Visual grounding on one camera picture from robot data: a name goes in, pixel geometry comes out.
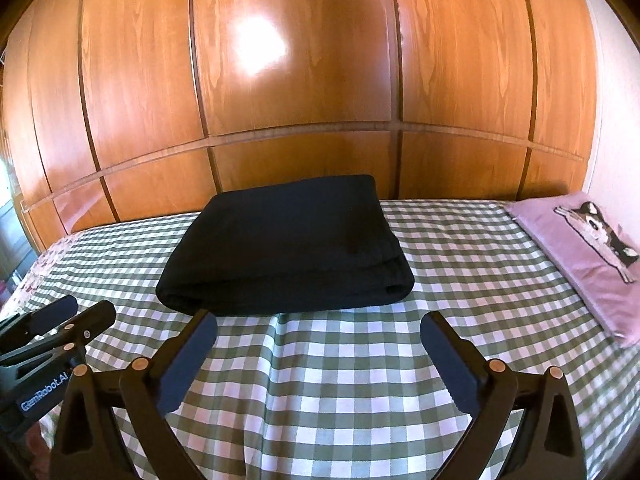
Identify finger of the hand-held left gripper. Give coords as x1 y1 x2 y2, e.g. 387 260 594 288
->
0 295 80 344
0 301 118 367

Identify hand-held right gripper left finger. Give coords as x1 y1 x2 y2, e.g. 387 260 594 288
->
50 309 219 480

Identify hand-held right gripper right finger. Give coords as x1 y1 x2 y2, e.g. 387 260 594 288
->
420 311 587 480

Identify black pants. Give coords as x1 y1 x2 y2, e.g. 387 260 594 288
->
156 175 416 317

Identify floral bedspread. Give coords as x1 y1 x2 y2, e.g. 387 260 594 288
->
15 232 78 311

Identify green checkered bed sheet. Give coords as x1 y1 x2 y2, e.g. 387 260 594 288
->
10 197 632 480

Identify purple pillow with dog print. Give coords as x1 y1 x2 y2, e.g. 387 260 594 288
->
504 191 640 347

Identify wooden wardrobe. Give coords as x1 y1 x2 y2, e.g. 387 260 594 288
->
0 0 599 252

